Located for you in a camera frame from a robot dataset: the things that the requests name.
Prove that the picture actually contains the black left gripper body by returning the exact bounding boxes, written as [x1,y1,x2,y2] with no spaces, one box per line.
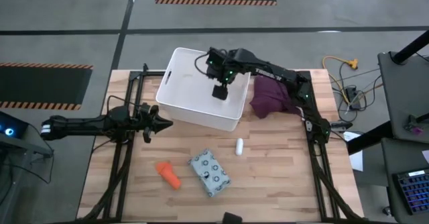
[132,103,155,136]

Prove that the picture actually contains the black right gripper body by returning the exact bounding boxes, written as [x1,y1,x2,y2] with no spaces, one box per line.
[204,46,237,86]

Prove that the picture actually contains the white plastic basket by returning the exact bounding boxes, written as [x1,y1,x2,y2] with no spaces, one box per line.
[156,47,251,133]

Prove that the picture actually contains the purple cloth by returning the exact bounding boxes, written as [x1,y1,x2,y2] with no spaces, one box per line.
[249,75,302,119]

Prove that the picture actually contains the orange toy carrot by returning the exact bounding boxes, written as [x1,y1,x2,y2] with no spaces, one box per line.
[155,161,182,190]

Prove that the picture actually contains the patterned light blue box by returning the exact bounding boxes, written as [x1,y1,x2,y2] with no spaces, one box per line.
[187,148,232,198]

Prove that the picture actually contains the small black object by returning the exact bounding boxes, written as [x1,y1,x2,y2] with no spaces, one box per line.
[223,211,243,224]

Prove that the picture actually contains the grey stand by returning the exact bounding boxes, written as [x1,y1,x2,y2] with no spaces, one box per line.
[0,129,54,224]

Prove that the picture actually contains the black power strip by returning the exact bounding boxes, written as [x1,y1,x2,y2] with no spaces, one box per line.
[345,86,362,111]

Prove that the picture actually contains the black computer with blue light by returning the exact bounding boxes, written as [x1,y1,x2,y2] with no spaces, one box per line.
[0,111,29,139]

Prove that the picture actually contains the black bar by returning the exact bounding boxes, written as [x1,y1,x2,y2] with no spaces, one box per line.
[347,111,429,154]

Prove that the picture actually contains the grey desk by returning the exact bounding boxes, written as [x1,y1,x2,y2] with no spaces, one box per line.
[377,51,429,144]
[381,138,429,224]

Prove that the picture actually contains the black pole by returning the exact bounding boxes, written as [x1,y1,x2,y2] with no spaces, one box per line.
[390,29,429,66]

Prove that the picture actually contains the black keyboard with blue keys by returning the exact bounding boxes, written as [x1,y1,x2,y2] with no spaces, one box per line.
[392,169,429,215]

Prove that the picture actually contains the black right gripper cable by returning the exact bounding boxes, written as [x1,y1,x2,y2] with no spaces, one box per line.
[194,51,212,78]

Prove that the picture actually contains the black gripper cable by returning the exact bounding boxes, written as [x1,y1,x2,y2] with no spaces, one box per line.
[106,95,141,111]
[194,51,212,78]

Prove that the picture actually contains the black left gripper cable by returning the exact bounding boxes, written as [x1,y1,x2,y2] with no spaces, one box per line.
[106,95,141,111]

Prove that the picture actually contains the black left frame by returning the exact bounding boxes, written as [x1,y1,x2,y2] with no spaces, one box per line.
[78,62,168,223]

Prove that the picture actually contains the black frame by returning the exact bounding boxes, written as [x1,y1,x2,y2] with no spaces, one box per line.
[78,62,168,223]
[296,70,369,223]

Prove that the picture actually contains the black right frame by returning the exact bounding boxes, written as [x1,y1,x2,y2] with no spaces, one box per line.
[296,70,369,223]

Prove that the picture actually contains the yellow extension cable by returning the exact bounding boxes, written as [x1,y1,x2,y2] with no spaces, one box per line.
[322,56,359,97]

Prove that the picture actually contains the black floor cables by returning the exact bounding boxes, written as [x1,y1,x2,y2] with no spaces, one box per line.
[331,62,383,114]

